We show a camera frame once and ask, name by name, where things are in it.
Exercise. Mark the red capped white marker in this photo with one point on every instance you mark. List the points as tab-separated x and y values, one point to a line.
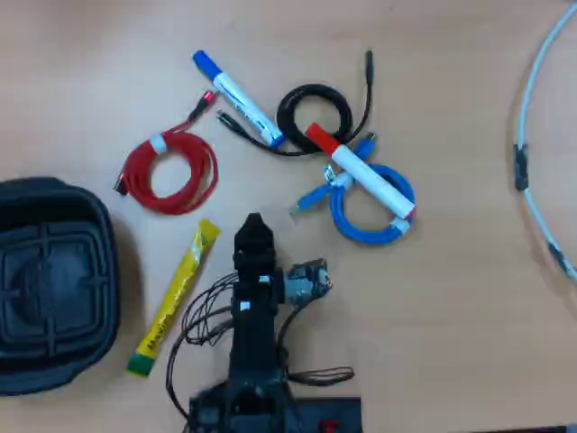
374	180

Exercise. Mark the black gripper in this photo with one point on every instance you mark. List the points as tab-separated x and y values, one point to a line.
252	293

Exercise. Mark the yellow instant coffee stick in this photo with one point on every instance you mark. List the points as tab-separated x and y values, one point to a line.
180	288

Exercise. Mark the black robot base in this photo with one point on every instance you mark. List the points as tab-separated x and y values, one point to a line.
324	410

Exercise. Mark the bare circuit board camera module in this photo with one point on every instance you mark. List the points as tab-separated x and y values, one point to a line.
308	282

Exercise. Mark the small red base part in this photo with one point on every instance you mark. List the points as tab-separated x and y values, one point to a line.
329	426

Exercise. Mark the blue capped white marker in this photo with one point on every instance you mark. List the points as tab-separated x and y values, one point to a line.
234	94

